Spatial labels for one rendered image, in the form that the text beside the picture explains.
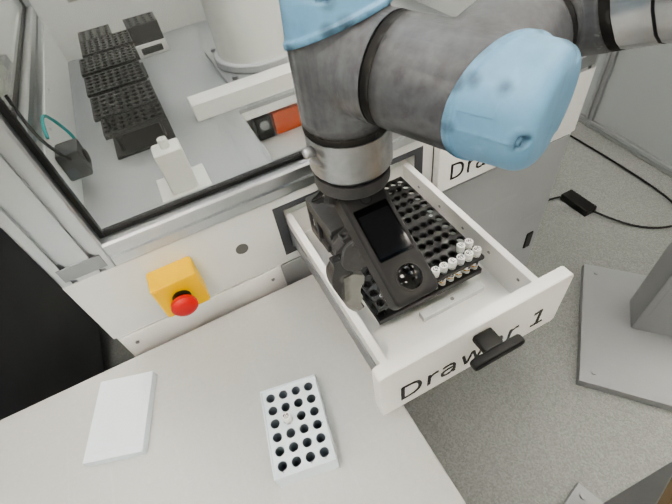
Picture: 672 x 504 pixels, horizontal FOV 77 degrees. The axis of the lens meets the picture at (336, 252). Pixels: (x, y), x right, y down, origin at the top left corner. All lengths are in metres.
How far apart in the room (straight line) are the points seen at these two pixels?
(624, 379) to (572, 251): 0.56
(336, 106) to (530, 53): 0.13
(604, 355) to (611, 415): 0.19
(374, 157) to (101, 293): 0.51
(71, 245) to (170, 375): 0.26
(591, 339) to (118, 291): 1.44
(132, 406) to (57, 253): 0.26
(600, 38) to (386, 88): 0.15
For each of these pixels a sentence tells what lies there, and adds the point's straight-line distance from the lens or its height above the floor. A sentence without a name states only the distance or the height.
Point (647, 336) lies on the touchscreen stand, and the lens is 1.75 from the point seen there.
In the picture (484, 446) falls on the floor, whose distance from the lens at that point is 1.46.
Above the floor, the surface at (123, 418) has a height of 0.78.
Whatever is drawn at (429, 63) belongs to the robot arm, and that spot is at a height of 1.27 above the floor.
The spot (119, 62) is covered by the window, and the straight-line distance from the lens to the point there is 0.57.
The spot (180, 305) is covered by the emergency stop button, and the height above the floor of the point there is 0.89.
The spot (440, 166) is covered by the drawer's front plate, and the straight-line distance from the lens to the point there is 0.81.
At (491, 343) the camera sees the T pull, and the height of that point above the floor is 0.91.
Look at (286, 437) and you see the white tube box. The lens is 0.63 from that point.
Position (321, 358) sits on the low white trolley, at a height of 0.76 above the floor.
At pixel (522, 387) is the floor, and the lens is 1.56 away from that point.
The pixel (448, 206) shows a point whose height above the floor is 0.89.
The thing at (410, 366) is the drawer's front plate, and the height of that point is 0.92.
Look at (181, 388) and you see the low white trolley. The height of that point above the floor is 0.76.
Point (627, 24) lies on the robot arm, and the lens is 0.35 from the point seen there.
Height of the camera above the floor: 1.38
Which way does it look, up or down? 48 degrees down
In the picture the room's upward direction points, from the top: 11 degrees counter-clockwise
